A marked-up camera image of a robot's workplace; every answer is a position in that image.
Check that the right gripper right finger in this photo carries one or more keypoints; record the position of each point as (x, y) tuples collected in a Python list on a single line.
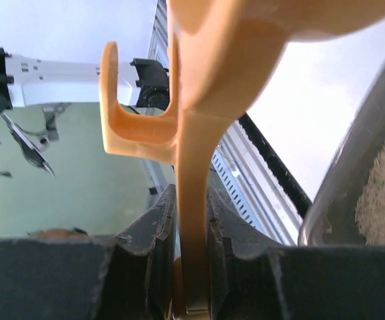
[(254, 277)]

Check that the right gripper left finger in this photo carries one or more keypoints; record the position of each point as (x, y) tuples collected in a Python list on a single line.
[(126, 276)]

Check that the dark grey litter box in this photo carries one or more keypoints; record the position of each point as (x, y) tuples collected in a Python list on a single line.
[(331, 218)]

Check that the yellow litter scoop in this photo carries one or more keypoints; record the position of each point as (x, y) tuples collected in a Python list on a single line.
[(221, 55)]

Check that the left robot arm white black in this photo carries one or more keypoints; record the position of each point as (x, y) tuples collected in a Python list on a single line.
[(27, 81)]

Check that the grey slotted cable duct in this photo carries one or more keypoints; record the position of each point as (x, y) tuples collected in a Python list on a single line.
[(233, 189)]

